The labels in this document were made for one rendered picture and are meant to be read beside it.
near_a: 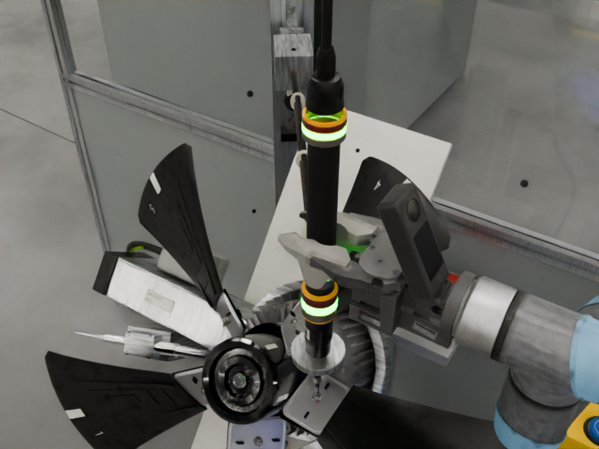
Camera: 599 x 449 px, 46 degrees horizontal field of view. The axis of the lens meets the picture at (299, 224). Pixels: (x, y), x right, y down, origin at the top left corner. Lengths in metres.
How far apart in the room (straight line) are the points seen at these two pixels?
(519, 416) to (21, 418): 2.03
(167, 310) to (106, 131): 1.06
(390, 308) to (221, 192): 1.30
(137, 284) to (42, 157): 2.46
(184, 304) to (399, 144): 0.45
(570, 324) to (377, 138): 0.60
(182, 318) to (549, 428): 0.66
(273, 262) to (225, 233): 0.84
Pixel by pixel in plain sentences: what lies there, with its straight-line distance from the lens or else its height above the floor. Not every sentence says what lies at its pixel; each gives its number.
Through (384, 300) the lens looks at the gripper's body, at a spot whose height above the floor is 1.48.
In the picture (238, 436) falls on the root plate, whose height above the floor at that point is 1.13.
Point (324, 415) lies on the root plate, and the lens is 1.00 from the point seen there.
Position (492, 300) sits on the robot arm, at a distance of 0.71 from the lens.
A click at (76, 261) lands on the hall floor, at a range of 3.04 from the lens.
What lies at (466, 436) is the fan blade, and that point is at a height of 1.18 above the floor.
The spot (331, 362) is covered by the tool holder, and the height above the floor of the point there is 1.30.
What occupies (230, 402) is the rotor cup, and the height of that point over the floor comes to 1.20.
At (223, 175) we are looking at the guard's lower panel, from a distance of 1.95.
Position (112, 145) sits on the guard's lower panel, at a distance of 2.22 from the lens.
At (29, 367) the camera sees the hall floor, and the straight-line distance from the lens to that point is 2.71.
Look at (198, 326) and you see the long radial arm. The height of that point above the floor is 1.11.
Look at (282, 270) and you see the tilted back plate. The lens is 1.26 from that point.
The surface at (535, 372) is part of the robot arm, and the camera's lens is 0.72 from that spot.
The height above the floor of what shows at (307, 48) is 1.41.
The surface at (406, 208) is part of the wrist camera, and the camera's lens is 0.68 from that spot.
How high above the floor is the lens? 2.01
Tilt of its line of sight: 41 degrees down
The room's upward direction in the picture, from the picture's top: straight up
